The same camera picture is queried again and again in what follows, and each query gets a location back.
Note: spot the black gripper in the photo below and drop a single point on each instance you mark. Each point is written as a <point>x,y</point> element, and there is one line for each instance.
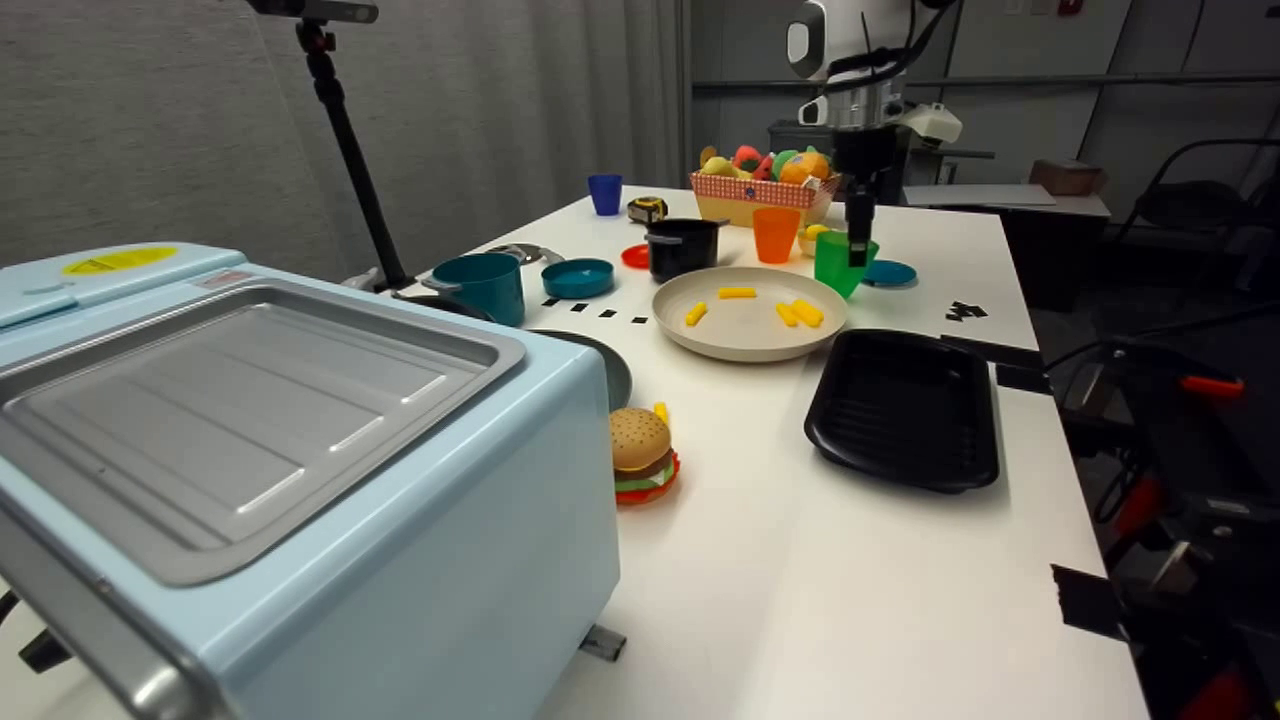
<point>873,161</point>

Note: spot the green plastic cup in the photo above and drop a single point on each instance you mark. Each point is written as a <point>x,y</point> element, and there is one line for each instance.
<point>843,270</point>

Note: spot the yellow toy fry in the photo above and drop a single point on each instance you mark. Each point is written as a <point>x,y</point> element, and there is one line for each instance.
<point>813,312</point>
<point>696,317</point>
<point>662,414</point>
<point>789,312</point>
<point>737,295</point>

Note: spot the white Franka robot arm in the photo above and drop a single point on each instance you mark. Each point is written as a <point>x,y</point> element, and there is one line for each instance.
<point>813,41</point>

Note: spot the blue small plate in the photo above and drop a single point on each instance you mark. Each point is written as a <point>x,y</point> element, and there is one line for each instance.
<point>898,274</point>

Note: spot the orange plastic cup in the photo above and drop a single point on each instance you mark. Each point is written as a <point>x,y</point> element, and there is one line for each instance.
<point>778,234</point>

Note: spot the beige round plate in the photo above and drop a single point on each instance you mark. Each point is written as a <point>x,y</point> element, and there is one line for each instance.
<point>755,340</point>

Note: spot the red small plate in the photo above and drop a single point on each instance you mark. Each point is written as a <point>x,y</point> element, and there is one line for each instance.
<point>632,258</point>

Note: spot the dark blue cup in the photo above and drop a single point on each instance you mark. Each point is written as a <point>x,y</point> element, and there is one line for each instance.
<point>607,198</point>

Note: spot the yellow toy food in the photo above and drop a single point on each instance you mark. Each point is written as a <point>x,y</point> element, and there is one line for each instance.
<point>809,238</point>

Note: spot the orange toy fruit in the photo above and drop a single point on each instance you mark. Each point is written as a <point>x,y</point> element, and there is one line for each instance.
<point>806,167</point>

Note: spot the pink fruit basket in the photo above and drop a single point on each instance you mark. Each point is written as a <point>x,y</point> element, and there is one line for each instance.
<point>747,200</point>

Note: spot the red toy fruit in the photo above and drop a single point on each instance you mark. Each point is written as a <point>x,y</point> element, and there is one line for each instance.
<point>747,158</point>

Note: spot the white background table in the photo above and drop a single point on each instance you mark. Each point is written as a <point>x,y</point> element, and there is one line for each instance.
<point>1002,200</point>

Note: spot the yellow-green toy fruit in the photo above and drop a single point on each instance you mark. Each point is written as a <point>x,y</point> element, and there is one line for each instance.
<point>716,171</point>

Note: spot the black mug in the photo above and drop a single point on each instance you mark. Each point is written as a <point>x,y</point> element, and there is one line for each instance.
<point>680,249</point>

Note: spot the black rectangular tray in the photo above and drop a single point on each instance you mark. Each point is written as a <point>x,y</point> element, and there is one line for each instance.
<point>905,407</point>

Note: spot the brown box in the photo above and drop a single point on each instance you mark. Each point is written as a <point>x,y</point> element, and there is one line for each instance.
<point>1064,177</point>

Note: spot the teal small bowl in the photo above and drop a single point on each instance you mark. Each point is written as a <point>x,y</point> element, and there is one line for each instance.
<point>576,280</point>

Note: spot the toy burger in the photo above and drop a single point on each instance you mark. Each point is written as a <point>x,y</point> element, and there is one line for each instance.
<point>642,450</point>

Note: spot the teal mug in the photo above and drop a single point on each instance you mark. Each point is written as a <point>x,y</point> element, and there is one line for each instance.
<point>483,289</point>

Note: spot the black tape patch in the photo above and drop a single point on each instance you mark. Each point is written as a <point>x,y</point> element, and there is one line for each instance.
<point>1086,601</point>

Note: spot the black tripod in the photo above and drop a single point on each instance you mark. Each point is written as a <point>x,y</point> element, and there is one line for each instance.
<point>348,147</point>

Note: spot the light blue toaster oven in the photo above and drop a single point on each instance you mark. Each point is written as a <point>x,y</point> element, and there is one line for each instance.
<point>401,563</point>

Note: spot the grey curtain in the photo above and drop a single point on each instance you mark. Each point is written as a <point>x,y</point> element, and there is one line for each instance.
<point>160,120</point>

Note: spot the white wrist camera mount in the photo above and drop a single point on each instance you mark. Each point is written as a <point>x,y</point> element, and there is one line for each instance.
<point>922,120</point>

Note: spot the black metal chair frame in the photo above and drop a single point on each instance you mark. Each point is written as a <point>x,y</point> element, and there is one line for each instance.
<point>1186,200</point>

